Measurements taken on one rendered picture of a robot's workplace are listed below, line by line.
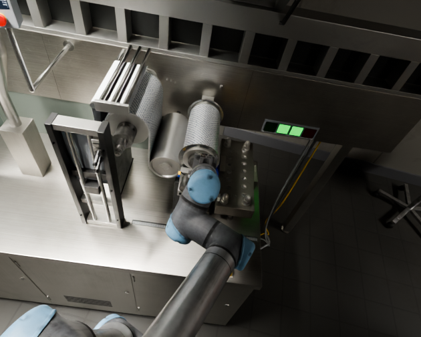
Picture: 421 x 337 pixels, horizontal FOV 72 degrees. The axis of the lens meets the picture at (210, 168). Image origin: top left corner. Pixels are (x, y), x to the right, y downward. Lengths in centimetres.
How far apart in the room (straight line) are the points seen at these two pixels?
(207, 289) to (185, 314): 7
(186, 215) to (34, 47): 94
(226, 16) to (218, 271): 82
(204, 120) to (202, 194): 48
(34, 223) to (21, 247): 10
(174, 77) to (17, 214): 84
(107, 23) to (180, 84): 35
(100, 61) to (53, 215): 65
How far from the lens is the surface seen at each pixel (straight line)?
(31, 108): 161
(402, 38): 126
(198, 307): 58
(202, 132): 104
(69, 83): 141
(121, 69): 109
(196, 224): 70
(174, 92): 126
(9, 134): 135
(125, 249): 123
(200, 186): 66
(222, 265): 64
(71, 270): 143
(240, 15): 110
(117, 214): 117
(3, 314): 227
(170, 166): 108
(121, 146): 93
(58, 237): 131
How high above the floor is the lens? 201
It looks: 49 degrees down
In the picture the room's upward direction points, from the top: 13 degrees clockwise
